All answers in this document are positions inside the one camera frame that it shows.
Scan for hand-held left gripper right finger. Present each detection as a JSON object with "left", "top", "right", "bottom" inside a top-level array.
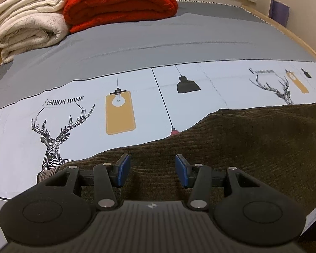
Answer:
[{"left": 175, "top": 154, "right": 256, "bottom": 211}]

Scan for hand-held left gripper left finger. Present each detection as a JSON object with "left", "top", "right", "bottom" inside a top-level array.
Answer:
[{"left": 43, "top": 153, "right": 131, "bottom": 211}]

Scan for olive corduroy pants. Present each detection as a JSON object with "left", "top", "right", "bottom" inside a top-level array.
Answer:
[{"left": 36, "top": 101, "right": 316, "bottom": 218}]

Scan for red folded blanket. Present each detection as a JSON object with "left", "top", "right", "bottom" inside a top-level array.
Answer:
[{"left": 63, "top": 0, "right": 178, "bottom": 34}]

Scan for white folded fleece blanket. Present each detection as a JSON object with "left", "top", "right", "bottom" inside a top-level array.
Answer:
[{"left": 0, "top": 0, "right": 73, "bottom": 64}]

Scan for purple board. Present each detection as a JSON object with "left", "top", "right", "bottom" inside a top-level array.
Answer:
[{"left": 269, "top": 0, "right": 290, "bottom": 28}]

